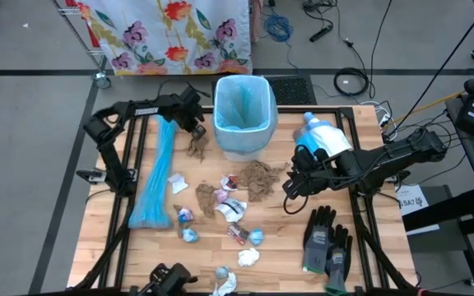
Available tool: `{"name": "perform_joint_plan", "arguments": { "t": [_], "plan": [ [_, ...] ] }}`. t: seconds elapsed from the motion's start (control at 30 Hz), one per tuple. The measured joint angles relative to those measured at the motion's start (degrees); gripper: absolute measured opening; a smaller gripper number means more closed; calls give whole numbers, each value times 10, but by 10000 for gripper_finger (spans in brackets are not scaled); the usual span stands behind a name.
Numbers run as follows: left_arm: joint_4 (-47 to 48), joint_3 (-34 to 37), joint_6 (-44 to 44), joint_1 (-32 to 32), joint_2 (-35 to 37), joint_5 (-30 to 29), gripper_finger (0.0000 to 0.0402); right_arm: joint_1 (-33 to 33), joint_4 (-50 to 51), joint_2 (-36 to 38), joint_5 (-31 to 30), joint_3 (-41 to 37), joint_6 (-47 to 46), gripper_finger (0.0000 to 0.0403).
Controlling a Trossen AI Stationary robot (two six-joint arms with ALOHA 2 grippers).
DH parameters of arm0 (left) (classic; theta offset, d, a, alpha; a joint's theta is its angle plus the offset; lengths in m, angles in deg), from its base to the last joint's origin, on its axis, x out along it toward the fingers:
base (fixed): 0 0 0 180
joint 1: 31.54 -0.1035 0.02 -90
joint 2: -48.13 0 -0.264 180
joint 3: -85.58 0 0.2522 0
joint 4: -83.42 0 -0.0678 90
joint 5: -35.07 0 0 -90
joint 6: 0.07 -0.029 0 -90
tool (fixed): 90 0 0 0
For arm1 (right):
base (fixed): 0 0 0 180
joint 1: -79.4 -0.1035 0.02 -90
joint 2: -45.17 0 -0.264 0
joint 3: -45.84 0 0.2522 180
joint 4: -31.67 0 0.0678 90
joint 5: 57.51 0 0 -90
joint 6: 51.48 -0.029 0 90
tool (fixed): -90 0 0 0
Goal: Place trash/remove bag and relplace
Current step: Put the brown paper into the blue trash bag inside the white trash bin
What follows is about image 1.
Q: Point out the pink hanging cloth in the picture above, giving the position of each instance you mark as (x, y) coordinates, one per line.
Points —
(256, 22)

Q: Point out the black power strip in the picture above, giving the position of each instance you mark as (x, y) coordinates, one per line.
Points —
(321, 33)

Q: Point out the small white paper scrap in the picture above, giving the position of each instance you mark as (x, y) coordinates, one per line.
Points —
(178, 183)

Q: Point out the pink wrapper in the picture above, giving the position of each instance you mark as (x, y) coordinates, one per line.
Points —
(221, 195)

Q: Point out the white tissue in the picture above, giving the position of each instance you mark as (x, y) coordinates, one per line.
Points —
(226, 285)
(248, 257)

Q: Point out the white paper sign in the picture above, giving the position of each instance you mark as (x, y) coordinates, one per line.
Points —
(420, 196)

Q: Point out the floral printed cloth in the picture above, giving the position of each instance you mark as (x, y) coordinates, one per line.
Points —
(167, 37)

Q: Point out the colourful wrapper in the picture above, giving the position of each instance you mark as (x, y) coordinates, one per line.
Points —
(185, 215)

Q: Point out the long bright blue trash bag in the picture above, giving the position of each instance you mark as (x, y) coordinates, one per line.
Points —
(150, 205)

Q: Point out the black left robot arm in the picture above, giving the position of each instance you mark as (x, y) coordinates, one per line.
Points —
(107, 154)

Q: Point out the red white wrapper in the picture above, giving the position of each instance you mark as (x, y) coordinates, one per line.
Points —
(229, 183)

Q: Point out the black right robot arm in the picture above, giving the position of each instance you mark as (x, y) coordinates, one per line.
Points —
(405, 150)

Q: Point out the white plastic trash bin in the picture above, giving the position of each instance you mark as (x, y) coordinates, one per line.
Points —
(241, 156)

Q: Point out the black desk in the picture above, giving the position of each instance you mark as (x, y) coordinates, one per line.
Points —
(467, 160)

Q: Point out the black metal stand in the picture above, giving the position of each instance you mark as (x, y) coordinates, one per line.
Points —
(447, 209)

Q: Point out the grey blue ball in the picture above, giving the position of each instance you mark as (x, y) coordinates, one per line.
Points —
(221, 272)

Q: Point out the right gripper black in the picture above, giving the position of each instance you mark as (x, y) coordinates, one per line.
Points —
(315, 170)

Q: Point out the blue bag roll white wrapper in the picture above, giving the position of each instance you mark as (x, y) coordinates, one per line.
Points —
(327, 137)

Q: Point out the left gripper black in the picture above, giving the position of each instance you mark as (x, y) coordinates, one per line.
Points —
(187, 107)

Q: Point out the white power strip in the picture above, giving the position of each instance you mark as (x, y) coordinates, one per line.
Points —
(384, 117)

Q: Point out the grey black work glove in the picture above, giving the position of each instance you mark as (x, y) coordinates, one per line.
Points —
(318, 242)
(337, 263)

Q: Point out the blue plastic ball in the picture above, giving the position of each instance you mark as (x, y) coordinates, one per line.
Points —
(256, 237)
(190, 236)

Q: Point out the red black snack wrapper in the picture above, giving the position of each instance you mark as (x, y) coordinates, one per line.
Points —
(238, 233)

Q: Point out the white wrapper black print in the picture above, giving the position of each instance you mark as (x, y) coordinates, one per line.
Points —
(233, 209)

